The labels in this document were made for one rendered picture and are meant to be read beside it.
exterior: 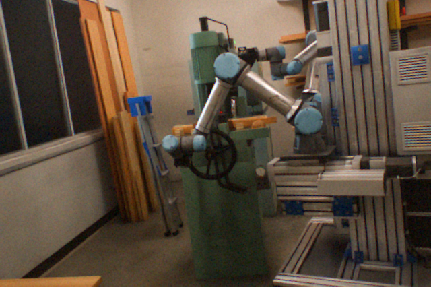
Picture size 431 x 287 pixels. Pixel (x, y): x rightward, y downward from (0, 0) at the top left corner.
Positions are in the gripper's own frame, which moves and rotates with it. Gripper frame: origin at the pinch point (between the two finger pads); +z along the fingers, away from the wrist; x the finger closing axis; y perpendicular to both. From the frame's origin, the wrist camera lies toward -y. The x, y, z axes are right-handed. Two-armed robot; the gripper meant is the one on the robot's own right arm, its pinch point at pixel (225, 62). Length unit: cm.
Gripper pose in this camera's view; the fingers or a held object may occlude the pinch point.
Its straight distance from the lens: 235.7
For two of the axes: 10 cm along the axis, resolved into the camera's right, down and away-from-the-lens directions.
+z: -9.9, 1.1, 1.2
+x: 0.1, 7.8, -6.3
